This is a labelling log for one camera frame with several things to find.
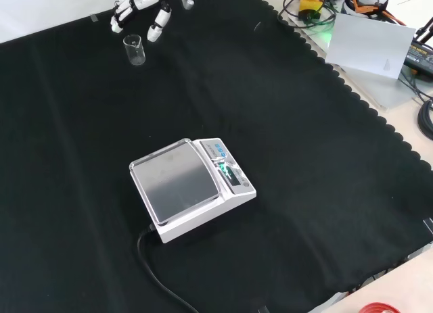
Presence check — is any small clear glass beaker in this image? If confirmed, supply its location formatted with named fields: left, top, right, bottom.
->
left=122, top=34, right=147, bottom=67

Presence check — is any black bench cloth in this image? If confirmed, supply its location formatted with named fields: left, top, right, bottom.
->
left=0, top=0, right=433, bottom=313

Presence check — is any yellow stop button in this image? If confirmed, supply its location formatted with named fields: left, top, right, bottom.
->
left=298, top=0, right=326, bottom=20

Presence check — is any white electronic balance steel pan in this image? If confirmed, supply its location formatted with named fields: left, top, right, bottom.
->
left=129, top=137, right=257, bottom=245

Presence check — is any pale standing board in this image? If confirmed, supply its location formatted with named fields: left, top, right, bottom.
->
left=324, top=12, right=417, bottom=80

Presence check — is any black power adapter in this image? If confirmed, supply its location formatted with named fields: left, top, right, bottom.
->
left=403, top=43, right=433, bottom=70

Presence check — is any red round object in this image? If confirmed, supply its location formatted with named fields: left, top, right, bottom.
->
left=358, top=302, right=401, bottom=313

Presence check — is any grey metal base plate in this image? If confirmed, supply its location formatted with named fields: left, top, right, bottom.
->
left=286, top=7, right=433, bottom=110

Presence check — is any black balance power cable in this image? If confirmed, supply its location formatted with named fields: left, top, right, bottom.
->
left=136, top=224, right=201, bottom=313

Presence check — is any thick black coiled cable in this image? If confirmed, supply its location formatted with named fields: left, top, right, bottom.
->
left=417, top=98, right=433, bottom=141

